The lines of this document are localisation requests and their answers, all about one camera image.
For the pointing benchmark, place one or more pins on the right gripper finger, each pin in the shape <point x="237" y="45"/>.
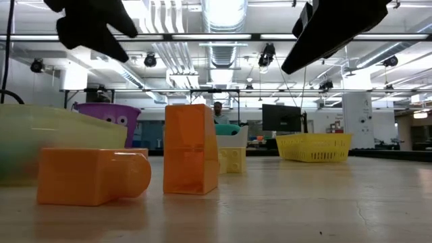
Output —
<point x="317" y="44"/>
<point x="302" y="20"/>

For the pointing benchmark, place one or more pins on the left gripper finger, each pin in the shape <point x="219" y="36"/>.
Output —
<point x="123" y="22"/>
<point x="91" y="40"/>

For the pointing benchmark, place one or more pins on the yellow translucent container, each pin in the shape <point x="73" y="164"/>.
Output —
<point x="60" y="135"/>

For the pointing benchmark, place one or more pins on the yellow plastic basket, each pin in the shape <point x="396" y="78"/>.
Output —
<point x="314" y="146"/>

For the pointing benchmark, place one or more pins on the short orange toy block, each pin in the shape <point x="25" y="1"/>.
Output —
<point x="189" y="141"/>

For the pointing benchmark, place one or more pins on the long orange toy block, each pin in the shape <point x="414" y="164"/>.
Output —
<point x="74" y="179"/>

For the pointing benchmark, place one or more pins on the black ceiling spotlight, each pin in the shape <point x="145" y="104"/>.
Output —
<point x="37" y="65"/>
<point x="150" y="60"/>
<point x="267" y="54"/>
<point x="391" y="60"/>
<point x="326" y="84"/>

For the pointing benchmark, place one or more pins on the purple monster face bucket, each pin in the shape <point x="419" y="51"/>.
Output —
<point x="101" y="111"/>

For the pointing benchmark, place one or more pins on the black computer monitor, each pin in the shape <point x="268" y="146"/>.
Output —
<point x="280" y="118"/>

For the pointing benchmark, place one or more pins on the person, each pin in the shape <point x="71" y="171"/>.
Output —
<point x="219" y="114"/>

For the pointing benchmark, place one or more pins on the white plastic bin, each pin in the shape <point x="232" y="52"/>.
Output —
<point x="236" y="141"/>

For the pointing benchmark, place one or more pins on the yellow toy block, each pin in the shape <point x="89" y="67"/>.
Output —
<point x="222" y="163"/>
<point x="236" y="160"/>

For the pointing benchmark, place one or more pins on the silver ventilation duct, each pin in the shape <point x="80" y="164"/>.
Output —
<point x="222" y="17"/>

